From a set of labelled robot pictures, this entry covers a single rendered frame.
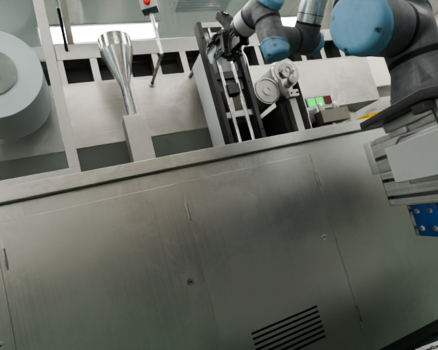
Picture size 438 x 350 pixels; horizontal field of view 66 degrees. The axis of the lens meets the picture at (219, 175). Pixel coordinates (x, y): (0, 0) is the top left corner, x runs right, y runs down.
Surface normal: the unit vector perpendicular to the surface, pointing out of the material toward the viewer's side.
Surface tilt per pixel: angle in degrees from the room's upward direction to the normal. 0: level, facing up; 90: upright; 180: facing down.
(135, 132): 90
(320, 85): 90
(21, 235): 90
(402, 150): 90
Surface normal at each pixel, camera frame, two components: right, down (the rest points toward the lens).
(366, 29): -0.78, 0.27
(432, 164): -0.96, 0.24
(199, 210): 0.32, -0.19
